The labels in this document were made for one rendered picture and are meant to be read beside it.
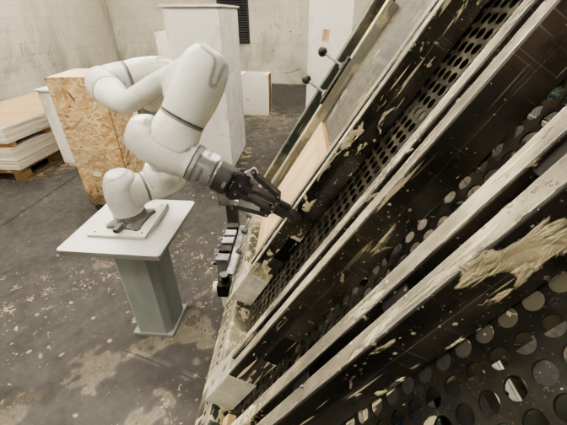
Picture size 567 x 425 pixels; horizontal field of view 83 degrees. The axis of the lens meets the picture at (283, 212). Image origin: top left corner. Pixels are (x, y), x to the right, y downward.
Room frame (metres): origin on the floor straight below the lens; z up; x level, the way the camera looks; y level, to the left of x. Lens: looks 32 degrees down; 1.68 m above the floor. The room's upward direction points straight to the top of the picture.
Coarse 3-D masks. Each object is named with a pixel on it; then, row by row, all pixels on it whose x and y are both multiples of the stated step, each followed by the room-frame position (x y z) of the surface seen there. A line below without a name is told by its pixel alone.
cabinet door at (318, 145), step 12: (324, 132) 1.14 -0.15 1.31; (312, 144) 1.19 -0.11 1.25; (324, 144) 1.02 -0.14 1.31; (300, 156) 1.24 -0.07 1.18; (312, 156) 1.08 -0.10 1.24; (300, 168) 1.13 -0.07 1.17; (312, 168) 0.99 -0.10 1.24; (288, 180) 1.20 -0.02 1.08; (300, 180) 1.02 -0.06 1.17; (288, 192) 1.08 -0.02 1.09; (276, 216) 1.03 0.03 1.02; (264, 228) 1.07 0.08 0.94
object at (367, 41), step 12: (384, 12) 1.33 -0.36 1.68; (384, 24) 1.33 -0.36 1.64; (372, 36) 1.33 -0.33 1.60; (360, 48) 1.34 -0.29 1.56; (360, 60) 1.34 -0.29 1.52; (348, 72) 1.34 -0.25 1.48; (336, 84) 1.34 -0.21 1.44; (336, 96) 1.34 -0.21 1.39; (324, 108) 1.34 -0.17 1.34; (312, 120) 1.35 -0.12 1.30; (312, 132) 1.34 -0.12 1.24; (300, 144) 1.35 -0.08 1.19; (288, 156) 1.38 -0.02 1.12; (288, 168) 1.35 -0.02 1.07; (276, 180) 1.35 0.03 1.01
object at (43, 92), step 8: (40, 88) 3.86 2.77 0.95; (40, 96) 3.79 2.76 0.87; (48, 96) 3.78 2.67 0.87; (48, 104) 3.78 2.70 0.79; (48, 112) 3.79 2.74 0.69; (56, 112) 3.78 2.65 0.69; (136, 112) 4.66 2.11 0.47; (48, 120) 3.79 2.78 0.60; (56, 120) 3.78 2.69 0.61; (56, 128) 3.79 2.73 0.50; (56, 136) 3.79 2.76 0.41; (64, 136) 3.78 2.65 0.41; (64, 144) 3.78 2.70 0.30; (64, 152) 3.79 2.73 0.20; (64, 160) 3.79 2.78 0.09; (72, 160) 3.78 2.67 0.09
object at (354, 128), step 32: (448, 0) 0.69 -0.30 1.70; (480, 0) 0.69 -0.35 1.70; (416, 32) 0.73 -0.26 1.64; (448, 32) 0.69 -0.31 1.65; (416, 64) 0.69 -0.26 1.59; (384, 96) 0.69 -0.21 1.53; (352, 128) 0.70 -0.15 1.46; (384, 128) 0.69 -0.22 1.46; (352, 160) 0.69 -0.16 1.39; (320, 192) 0.70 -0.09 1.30; (288, 224) 0.70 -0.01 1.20; (256, 256) 0.74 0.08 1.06; (288, 256) 0.70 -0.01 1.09; (256, 288) 0.71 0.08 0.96
